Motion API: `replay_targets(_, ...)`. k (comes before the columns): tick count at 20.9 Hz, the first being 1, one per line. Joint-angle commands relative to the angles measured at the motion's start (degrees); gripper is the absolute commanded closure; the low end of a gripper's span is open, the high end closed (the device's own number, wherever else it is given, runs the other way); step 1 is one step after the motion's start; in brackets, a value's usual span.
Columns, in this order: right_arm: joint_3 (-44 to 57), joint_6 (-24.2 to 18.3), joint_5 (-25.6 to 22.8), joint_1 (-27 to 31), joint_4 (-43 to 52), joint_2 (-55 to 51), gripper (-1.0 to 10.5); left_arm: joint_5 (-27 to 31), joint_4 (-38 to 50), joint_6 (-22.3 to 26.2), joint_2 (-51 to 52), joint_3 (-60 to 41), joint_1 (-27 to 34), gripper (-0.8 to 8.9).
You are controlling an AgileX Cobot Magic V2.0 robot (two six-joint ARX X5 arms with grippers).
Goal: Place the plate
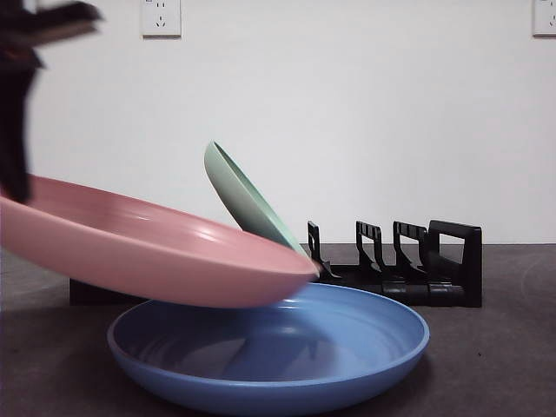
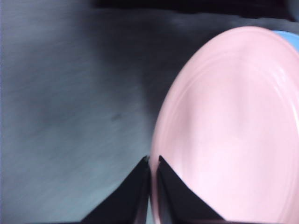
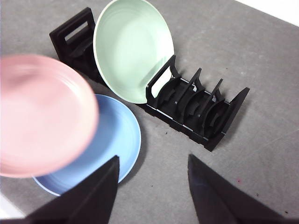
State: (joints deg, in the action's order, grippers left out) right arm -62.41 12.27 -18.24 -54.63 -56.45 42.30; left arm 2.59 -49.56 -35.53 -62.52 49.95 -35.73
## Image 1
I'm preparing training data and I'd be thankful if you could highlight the green round plate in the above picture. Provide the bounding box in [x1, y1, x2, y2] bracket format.
[203, 139, 325, 274]

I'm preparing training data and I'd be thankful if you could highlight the white wall socket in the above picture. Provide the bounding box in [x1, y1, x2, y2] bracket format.
[532, 0, 556, 38]
[140, 0, 182, 38]

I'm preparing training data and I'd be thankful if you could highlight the blue round plate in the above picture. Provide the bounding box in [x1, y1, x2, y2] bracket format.
[107, 282, 431, 394]

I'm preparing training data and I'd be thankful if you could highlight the black plastic plate rack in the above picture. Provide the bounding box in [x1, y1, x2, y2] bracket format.
[69, 219, 482, 308]

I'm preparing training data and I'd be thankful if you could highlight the pink round plate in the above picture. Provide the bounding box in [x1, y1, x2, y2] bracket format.
[0, 173, 321, 310]

